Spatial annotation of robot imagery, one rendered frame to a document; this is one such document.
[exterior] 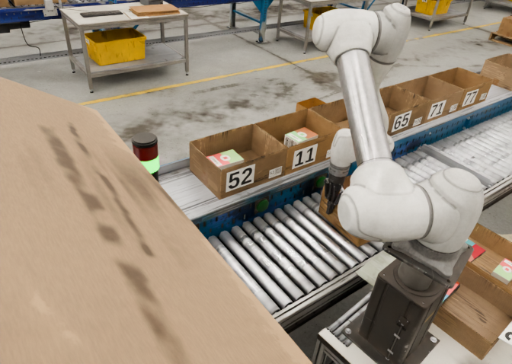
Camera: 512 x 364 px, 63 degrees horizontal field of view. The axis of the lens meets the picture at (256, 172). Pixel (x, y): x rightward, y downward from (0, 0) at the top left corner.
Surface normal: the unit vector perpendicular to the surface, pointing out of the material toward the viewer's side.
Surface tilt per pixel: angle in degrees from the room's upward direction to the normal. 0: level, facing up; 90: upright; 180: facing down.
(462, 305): 1
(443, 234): 96
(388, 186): 31
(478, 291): 89
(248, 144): 90
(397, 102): 89
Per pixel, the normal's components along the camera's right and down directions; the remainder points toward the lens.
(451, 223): 0.11, 0.54
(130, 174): 0.51, -0.84
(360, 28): 0.22, -0.27
